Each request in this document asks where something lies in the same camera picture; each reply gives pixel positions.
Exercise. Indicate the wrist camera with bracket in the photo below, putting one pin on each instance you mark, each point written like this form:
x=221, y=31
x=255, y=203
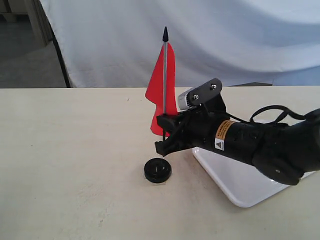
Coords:
x=207, y=94

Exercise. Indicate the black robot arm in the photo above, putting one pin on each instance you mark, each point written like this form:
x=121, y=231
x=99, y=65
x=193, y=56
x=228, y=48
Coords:
x=282, y=150

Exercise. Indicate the beige wooden cabinet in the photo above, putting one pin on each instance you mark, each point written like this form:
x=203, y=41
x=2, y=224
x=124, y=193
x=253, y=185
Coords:
x=11, y=9

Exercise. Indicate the white plastic tray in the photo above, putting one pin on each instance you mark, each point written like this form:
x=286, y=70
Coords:
x=240, y=180

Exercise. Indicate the black backdrop stand pole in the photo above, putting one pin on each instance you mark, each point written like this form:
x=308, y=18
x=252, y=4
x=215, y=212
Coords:
x=61, y=61

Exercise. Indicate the red flag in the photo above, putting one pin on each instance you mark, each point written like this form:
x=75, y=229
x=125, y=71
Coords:
x=161, y=87

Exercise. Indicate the black round flag base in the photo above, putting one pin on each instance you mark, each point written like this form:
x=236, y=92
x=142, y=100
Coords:
x=157, y=170

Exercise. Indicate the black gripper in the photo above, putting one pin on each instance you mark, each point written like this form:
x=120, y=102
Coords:
x=191, y=129

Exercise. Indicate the white backdrop cloth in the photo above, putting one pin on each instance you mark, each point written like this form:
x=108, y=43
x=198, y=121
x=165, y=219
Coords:
x=116, y=43

